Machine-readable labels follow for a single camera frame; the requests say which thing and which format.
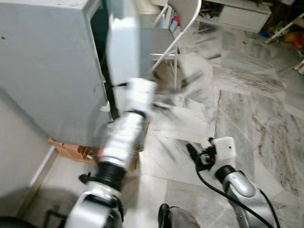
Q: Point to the grey robot right leg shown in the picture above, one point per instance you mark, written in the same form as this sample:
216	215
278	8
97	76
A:
180	217

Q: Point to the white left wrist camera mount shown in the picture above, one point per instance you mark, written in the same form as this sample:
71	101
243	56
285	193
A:
140	97

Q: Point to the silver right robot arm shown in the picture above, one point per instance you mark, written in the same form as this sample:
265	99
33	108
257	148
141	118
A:
242	185

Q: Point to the grey fridge body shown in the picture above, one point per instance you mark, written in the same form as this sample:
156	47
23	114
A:
47	71

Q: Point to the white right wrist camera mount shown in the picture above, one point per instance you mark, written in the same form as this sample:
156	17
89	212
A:
224	149

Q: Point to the orange plastic toy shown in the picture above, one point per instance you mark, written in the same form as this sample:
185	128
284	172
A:
294	39

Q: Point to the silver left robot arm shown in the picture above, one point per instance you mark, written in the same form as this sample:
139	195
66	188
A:
121	137

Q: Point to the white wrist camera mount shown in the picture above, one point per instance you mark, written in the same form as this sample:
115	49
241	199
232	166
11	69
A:
224	149
140	97

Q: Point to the white tube frame chair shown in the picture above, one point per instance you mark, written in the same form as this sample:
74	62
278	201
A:
164	40

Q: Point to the white low cabinet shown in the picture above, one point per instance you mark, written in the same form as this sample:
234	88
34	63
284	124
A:
242	19

